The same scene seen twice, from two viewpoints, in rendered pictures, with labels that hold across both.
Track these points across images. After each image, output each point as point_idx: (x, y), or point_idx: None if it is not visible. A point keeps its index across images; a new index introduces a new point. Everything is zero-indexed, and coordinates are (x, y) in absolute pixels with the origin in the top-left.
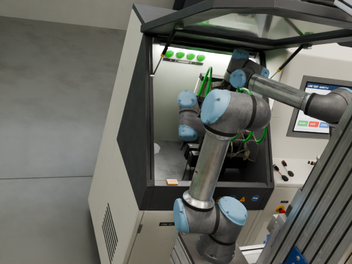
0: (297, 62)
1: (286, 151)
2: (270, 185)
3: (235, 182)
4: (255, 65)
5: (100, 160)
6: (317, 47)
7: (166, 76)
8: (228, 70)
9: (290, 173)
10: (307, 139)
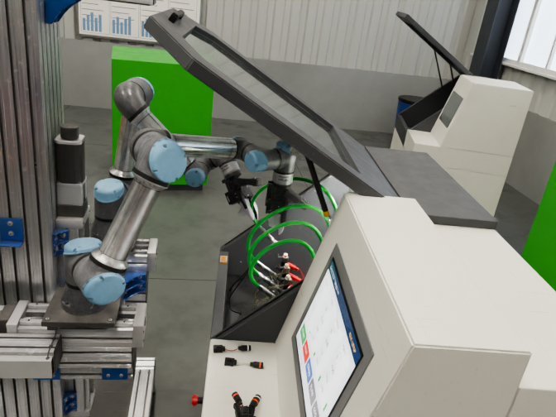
0: (342, 215)
1: (281, 368)
2: (213, 337)
3: (222, 308)
4: (260, 147)
5: None
6: (409, 236)
7: None
8: (280, 165)
9: (228, 357)
10: (294, 375)
